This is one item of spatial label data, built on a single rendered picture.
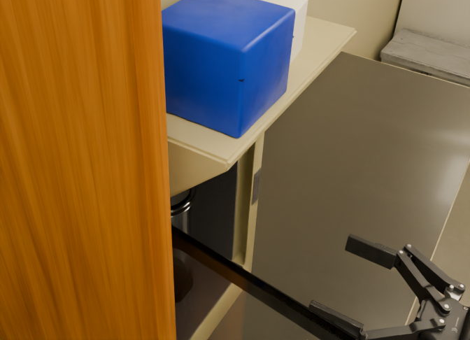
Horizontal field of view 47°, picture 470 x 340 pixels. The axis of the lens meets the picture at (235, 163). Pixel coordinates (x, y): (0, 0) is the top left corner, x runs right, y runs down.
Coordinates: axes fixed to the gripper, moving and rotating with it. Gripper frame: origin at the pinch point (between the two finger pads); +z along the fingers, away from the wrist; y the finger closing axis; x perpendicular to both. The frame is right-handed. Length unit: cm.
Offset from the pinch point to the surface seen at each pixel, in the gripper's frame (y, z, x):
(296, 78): 1.5, 9.1, -28.6
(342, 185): -51, 14, 29
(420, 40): -280, 40, 91
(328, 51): -6.2, 8.5, -28.6
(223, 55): 14.6, 10.5, -36.6
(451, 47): -281, 21, 91
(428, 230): -47, -8, 29
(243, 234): -14.0, 21.6, 16.5
